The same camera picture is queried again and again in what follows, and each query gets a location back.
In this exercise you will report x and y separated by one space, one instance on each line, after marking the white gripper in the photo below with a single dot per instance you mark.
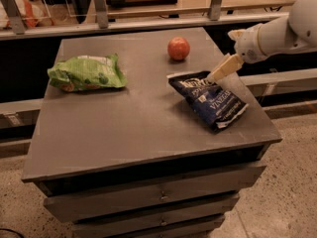
248 46

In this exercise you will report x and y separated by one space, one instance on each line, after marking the red apple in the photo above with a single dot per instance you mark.
178 48

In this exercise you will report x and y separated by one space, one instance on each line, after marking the blue kettle chip bag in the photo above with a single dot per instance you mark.
215 106

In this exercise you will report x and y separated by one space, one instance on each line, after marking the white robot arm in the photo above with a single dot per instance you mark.
293 34

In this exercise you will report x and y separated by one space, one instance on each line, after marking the green chip bag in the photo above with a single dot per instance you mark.
87 73

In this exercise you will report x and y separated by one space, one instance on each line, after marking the orange white bag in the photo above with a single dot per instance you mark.
33 15

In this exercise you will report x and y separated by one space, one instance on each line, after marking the grey drawer cabinet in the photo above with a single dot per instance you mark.
104 138

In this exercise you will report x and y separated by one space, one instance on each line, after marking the middle grey drawer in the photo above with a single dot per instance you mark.
153 217

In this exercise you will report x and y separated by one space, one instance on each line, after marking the grey drawer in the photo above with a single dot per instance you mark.
178 229
153 217
136 195

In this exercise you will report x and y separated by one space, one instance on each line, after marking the bottom grey drawer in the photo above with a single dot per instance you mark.
178 229

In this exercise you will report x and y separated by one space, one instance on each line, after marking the metal railing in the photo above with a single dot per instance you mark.
100 19

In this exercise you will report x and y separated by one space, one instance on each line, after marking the top grey drawer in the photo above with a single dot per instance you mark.
136 195

